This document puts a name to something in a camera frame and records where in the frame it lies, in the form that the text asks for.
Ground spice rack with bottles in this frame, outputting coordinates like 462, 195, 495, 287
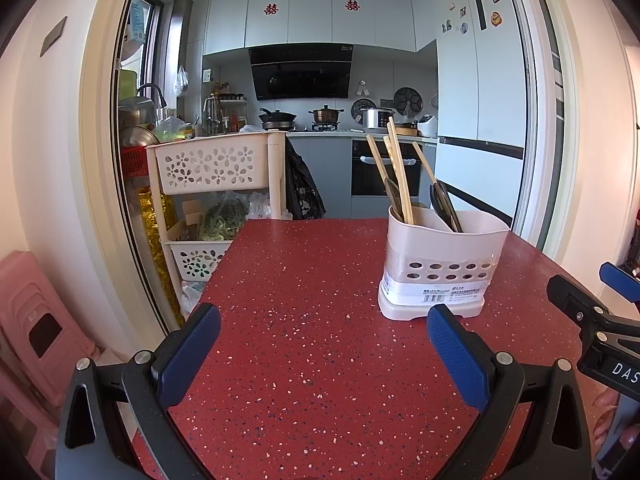
202, 87, 249, 137

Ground round dark wall trivet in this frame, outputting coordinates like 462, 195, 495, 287
351, 99, 377, 123

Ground beige plastic storage cart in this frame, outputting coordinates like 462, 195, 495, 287
146, 130, 287, 321

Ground black plastic bag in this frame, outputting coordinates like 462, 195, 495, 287
284, 135, 327, 221

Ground person's right hand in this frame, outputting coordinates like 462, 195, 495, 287
592, 387, 640, 461

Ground curved kitchen faucet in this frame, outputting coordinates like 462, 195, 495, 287
135, 83, 168, 111

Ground pink plastic stool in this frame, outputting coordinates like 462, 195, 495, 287
0, 251, 101, 480

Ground silver rice cooker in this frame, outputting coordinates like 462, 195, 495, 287
361, 107, 396, 134

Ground wooden spoon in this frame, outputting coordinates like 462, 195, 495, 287
384, 177, 404, 221

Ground steel pots by sink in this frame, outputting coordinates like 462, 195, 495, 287
118, 96, 156, 146

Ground black range hood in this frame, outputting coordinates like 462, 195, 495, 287
248, 44, 355, 101

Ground brown cooking pot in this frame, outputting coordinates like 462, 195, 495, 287
308, 105, 345, 125

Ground white plastic utensil holder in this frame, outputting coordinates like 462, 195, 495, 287
377, 205, 511, 321

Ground black wok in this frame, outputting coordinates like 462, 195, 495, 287
258, 108, 298, 131

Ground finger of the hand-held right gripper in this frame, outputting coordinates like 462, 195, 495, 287
599, 261, 640, 304
546, 274, 621, 359

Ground grey base cabinets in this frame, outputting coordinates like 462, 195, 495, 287
286, 132, 438, 220

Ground gold foil bag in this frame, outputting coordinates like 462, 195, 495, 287
131, 186, 186, 321

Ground white upper kitchen cabinets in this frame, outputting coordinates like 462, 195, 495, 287
202, 0, 438, 57

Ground green vegetables in bag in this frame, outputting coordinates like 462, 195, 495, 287
197, 192, 251, 241

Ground round black segmented wall plate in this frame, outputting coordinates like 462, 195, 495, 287
393, 87, 422, 116

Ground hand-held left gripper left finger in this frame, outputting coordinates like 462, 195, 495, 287
55, 302, 222, 480

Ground grey wall panel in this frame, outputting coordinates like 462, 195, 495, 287
40, 16, 67, 57

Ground black built-in oven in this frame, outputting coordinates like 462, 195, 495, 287
351, 139, 422, 198

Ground blue and white carton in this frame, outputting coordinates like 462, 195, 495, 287
127, 0, 148, 43

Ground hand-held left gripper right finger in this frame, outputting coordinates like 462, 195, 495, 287
426, 303, 593, 480

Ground red plastic basket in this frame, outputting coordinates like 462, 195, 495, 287
120, 146, 151, 178

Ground gas stove top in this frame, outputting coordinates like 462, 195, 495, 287
260, 122, 343, 133

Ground white refrigerator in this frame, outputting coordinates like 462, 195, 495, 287
432, 0, 531, 226

